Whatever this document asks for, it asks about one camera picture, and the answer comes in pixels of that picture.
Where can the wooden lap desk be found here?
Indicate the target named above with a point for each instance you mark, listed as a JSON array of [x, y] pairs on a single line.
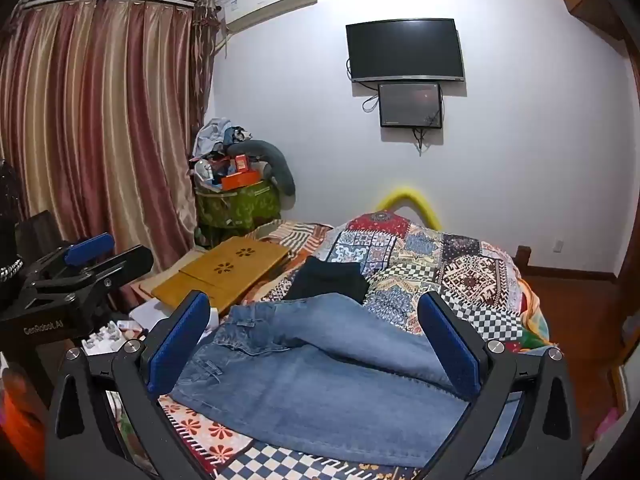
[[225, 270]]

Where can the white paper sheet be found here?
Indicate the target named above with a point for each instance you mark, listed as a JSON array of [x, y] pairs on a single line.
[[150, 315]]

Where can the small red box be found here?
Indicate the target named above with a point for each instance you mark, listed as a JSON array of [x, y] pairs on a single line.
[[242, 162]]

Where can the patchwork printed quilt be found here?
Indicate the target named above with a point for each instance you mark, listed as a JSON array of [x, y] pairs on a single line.
[[450, 270]]

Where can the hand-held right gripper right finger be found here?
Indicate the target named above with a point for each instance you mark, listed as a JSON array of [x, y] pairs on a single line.
[[452, 345]]

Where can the white plastic tray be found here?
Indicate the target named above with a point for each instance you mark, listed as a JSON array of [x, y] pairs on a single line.
[[102, 342]]

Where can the green patterned cloth cover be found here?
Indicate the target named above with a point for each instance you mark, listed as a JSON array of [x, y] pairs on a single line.
[[240, 210]]

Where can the blue denim pants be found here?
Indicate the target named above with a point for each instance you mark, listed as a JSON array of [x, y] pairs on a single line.
[[325, 375]]

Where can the wooden bed post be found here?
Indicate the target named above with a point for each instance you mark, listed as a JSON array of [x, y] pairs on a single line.
[[523, 260]]

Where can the pale blue clothes pile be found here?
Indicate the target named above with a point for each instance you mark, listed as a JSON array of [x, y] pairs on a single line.
[[215, 135]]

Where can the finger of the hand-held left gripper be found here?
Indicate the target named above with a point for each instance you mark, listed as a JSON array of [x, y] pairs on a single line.
[[130, 260], [90, 251]]

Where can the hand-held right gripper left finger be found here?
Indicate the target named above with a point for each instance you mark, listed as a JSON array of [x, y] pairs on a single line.
[[180, 345]]

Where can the orange green fleece blanket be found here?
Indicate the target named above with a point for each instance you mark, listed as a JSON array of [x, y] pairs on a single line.
[[537, 315]]

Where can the grey tube pillow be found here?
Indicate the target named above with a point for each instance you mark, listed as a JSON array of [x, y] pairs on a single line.
[[282, 170]]

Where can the striped pink gold curtain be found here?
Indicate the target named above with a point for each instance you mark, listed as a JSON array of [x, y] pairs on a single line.
[[100, 125]]

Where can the orange flat box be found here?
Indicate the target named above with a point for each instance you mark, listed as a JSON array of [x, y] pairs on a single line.
[[241, 180]]

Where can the yellow foam tube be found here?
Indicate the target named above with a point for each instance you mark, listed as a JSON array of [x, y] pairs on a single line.
[[410, 195]]

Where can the small black wall monitor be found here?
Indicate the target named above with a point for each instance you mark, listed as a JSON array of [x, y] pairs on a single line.
[[410, 105]]

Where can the black folded garment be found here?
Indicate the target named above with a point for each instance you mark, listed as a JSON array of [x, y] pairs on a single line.
[[330, 280]]

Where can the black wall television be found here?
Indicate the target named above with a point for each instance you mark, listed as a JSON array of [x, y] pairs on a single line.
[[405, 50]]

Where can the white wall air conditioner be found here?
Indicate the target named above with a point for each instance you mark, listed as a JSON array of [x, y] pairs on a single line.
[[270, 2]]

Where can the wooden wall cabinet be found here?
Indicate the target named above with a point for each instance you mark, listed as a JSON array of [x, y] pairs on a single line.
[[595, 0]]

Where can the dark sparkly object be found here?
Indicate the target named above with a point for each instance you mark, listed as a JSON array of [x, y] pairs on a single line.
[[9, 220]]

